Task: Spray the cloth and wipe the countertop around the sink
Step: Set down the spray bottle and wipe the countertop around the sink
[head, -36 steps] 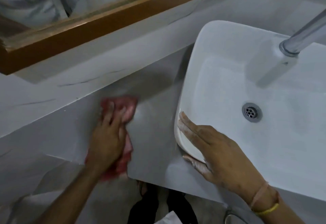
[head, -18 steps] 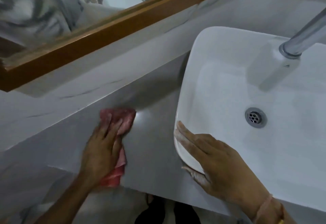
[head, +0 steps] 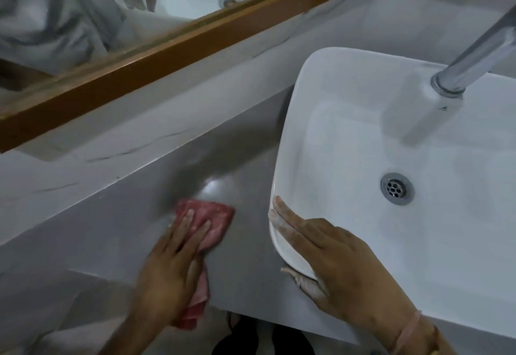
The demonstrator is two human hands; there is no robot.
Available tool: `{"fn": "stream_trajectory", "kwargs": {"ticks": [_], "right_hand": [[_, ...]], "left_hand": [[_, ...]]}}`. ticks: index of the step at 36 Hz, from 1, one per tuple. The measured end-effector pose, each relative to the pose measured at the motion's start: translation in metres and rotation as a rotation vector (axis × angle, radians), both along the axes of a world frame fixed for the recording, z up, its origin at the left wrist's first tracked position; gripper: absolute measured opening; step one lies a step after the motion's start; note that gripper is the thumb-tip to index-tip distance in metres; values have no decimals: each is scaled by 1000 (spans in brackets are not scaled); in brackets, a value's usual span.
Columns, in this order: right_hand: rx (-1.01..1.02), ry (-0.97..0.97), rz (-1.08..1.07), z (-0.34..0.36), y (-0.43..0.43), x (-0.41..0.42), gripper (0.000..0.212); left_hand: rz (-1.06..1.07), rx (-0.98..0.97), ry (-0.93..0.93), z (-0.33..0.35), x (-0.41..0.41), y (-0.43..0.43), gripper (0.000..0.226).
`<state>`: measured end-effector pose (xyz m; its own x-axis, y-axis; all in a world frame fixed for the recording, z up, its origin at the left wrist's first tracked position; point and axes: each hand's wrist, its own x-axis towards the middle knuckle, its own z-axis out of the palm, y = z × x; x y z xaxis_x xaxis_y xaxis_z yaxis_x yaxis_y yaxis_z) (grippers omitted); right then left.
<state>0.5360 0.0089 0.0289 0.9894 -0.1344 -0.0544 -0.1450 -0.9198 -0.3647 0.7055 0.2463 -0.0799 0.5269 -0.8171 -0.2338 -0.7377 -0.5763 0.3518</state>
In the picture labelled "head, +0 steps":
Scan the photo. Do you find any chrome sink drain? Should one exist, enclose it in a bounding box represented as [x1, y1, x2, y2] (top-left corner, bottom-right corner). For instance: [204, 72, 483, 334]
[380, 173, 415, 206]

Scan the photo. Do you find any white rectangular sink basin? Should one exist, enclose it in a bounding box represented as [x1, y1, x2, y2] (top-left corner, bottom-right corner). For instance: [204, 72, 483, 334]
[268, 46, 516, 340]

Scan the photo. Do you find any wooden framed mirror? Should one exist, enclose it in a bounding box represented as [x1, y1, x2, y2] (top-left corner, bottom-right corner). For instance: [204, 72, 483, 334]
[0, 0, 516, 154]

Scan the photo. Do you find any pink wristband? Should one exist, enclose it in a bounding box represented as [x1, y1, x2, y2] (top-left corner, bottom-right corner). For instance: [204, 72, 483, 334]
[388, 310, 423, 355]

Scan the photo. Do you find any black shoe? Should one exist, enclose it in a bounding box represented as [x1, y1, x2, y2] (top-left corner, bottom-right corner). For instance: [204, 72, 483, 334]
[272, 322, 316, 355]
[212, 312, 262, 355]

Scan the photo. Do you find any person's right hand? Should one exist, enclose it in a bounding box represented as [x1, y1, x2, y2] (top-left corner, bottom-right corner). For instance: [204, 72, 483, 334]
[268, 196, 418, 352]

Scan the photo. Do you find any person's right forearm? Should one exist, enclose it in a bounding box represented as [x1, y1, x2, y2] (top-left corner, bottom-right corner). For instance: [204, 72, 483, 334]
[393, 310, 458, 355]

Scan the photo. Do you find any red cleaning cloth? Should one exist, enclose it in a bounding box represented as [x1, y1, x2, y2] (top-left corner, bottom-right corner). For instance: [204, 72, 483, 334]
[173, 199, 236, 330]

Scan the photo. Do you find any person's left forearm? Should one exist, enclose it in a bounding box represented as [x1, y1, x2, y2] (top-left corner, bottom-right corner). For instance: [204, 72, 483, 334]
[97, 314, 180, 355]

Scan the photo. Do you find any person's left hand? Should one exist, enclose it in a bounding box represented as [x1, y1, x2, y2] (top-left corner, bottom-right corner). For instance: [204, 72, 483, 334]
[128, 210, 213, 328]

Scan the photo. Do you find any chrome faucet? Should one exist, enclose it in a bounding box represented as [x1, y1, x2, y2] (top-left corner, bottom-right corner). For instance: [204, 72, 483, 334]
[431, 16, 516, 97]

